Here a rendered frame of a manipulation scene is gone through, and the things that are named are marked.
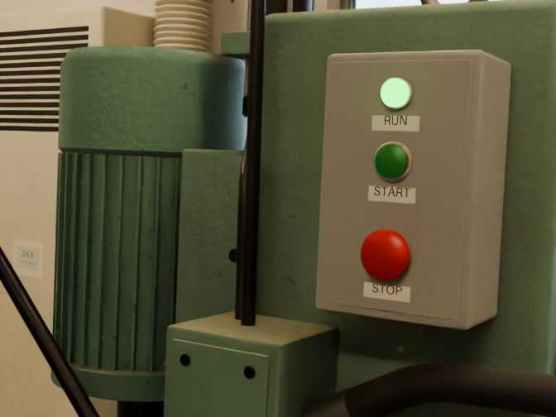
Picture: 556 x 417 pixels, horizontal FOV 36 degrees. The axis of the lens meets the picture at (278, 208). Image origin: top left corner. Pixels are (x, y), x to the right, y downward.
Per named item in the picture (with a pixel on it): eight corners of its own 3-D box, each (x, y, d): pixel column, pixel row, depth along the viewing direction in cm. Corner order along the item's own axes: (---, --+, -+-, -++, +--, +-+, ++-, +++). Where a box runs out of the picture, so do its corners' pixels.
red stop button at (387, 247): (364, 276, 52) (366, 227, 52) (410, 282, 50) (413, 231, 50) (357, 278, 51) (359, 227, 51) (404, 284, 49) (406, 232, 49)
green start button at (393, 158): (373, 180, 51) (376, 140, 51) (411, 183, 50) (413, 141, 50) (369, 180, 51) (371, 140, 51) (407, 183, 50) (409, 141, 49)
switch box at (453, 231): (354, 299, 59) (366, 64, 58) (498, 318, 54) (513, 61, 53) (311, 310, 54) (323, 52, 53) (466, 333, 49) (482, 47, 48)
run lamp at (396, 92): (380, 110, 51) (381, 76, 51) (411, 110, 50) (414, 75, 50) (376, 109, 50) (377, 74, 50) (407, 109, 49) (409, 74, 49)
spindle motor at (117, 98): (134, 352, 95) (144, 69, 93) (270, 379, 86) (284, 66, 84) (9, 384, 80) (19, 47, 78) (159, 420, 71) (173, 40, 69)
